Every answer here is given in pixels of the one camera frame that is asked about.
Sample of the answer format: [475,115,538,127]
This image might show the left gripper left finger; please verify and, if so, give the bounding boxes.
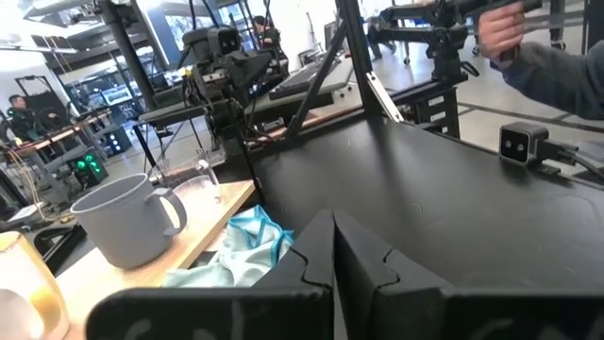
[251,209,337,290]

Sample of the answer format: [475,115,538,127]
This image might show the black diagonal frame brace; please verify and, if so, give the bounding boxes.
[284,21,349,142]

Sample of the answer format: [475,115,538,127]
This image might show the yellow ceramic mug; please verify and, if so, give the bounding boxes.
[0,230,72,340]

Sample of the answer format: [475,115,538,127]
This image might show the black frame upright post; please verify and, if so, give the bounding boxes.
[333,0,379,117]

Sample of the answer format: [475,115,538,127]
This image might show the black camera cable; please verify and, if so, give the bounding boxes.
[537,138,604,183]

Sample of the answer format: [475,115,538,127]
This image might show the black computer keyboard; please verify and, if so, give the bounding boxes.
[267,57,342,102]

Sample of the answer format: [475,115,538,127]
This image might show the person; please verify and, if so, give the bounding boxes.
[5,93,49,144]
[251,14,285,52]
[477,1,604,122]

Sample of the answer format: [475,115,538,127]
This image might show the black box white lights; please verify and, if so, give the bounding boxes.
[102,126,134,156]

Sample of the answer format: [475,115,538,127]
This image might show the white metal frame bracket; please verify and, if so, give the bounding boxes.
[364,70,406,124]

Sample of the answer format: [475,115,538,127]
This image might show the black box green lights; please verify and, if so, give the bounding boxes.
[69,149,110,189]

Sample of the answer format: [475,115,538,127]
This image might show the light blue cloth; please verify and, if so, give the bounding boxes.
[161,203,296,290]

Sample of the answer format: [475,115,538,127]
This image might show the black stand white labels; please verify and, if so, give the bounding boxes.
[413,83,462,142]

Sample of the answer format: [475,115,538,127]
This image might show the black frame corner bracket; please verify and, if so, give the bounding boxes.
[31,222,90,276]

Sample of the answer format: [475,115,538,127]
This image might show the grey table-level camera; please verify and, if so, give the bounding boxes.
[498,121,551,168]

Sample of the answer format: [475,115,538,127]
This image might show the grey plastic mug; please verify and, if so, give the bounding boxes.
[69,172,189,271]

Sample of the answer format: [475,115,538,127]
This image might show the clear glass cup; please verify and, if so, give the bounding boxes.
[149,149,223,214]

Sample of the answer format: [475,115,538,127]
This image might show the wooden workbench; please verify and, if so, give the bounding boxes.
[0,109,115,199]

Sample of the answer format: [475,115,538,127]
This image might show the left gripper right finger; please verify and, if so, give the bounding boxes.
[333,210,455,340]

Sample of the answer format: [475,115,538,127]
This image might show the wooden table side plank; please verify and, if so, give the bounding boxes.
[244,104,369,148]

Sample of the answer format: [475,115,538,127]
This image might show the person's hand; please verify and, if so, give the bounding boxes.
[477,1,529,61]

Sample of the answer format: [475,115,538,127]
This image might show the wooden shelf board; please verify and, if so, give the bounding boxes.
[55,178,257,340]

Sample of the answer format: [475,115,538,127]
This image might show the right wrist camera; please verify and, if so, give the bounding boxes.
[206,25,243,57]

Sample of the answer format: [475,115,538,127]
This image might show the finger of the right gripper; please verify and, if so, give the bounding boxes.
[250,49,275,89]
[228,50,252,90]

